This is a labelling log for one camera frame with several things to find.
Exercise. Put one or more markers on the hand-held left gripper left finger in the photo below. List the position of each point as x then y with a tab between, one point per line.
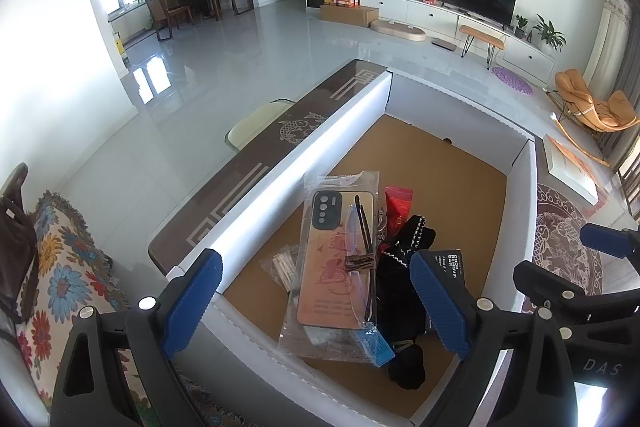
192	302

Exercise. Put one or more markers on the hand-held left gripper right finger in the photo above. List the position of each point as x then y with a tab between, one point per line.
440	302

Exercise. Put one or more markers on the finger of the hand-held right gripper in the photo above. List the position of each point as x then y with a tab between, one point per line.
545	284
607	239

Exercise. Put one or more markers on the black carton box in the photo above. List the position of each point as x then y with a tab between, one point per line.
452	267

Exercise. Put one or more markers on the black cloth with white trim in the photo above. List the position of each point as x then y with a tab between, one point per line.
400	287

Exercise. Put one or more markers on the black fluffy cloth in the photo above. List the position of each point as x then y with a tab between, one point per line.
407	367

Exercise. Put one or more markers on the blue and white carton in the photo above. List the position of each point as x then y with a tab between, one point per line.
380	347

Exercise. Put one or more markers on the cotton swab pack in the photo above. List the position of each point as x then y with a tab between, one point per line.
285	264

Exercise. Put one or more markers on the red snack packet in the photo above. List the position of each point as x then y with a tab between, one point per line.
398	207

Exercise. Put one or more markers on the eyeglasses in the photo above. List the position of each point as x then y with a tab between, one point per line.
364	227

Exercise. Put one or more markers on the bagged orange phone case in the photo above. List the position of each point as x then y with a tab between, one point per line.
325	267

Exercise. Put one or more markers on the large white cardboard box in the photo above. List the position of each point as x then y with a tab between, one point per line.
350	107

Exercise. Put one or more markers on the flat white box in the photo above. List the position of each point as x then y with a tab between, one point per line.
575	169

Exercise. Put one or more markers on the orange rocking chair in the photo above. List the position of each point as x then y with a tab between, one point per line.
580	99

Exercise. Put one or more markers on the grey curtain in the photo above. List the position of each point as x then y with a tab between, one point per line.
629	72

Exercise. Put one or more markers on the dark brown bag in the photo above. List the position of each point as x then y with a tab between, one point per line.
15	247

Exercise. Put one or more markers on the purple round mat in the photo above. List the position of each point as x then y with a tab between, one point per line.
512	79

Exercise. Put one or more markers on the pale yellow chair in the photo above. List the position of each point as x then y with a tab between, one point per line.
255	122

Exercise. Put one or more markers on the pale patterned curtain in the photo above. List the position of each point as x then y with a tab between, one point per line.
607	42

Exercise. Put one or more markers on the large green potted plant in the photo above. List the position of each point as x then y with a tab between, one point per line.
549	34

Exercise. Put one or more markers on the small potted plant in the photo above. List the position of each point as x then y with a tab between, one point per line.
521	26

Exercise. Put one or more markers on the wooden bench with hairpin legs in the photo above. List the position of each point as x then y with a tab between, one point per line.
482	34

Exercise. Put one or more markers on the oval beige floor cushion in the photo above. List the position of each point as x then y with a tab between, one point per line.
397	29

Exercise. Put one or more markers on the white TV cabinet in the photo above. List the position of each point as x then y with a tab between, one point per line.
430	14

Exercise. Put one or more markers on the brown cardboard box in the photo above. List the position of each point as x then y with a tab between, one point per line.
350	16

